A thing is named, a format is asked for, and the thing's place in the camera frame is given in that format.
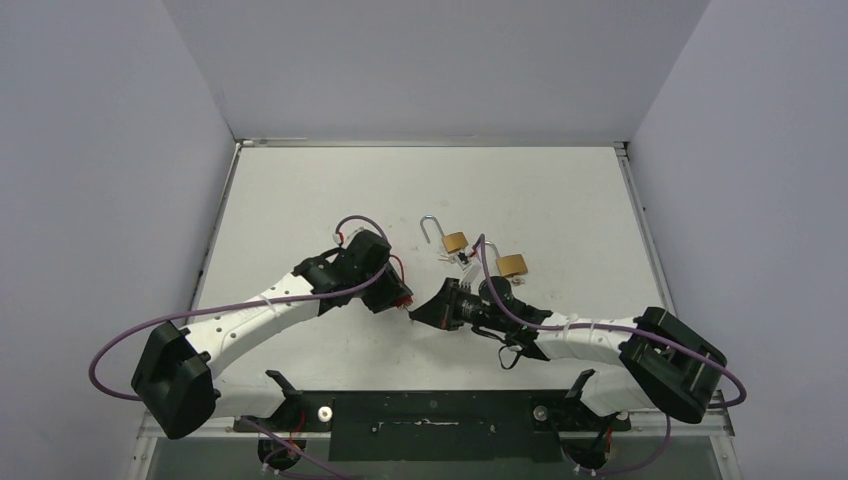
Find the brass padlock with key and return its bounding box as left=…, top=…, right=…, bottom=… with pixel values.
left=478, top=240, right=529, bottom=281

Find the brass padlock long shackle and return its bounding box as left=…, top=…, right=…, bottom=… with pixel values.
left=419, top=214, right=470, bottom=254

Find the red cable padlock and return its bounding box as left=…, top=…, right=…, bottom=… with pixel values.
left=389, top=254, right=413, bottom=309

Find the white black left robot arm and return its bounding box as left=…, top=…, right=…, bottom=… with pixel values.
left=131, top=230, right=413, bottom=439

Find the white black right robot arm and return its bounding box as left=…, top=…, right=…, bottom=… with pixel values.
left=410, top=276, right=727, bottom=429

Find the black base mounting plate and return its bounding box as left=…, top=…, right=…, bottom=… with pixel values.
left=234, top=390, right=631, bottom=463

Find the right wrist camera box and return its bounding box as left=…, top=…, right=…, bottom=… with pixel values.
left=455, top=249, right=482, bottom=289

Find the aluminium table edge rail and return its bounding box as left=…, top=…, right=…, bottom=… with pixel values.
left=613, top=141, right=677, bottom=314

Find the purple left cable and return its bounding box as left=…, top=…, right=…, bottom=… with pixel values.
left=87, top=214, right=392, bottom=480

